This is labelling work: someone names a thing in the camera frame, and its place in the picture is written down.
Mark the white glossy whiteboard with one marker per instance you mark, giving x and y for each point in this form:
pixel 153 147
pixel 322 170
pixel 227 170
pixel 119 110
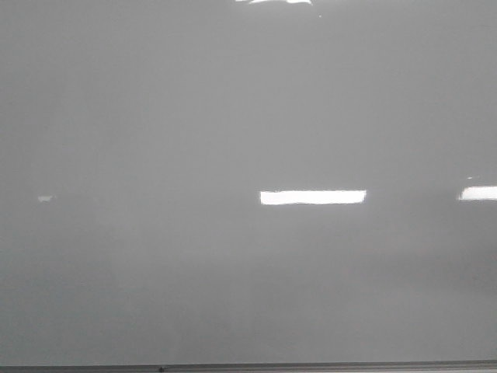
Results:
pixel 217 182

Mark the grey aluminium whiteboard frame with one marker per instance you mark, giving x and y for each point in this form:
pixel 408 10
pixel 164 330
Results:
pixel 393 366

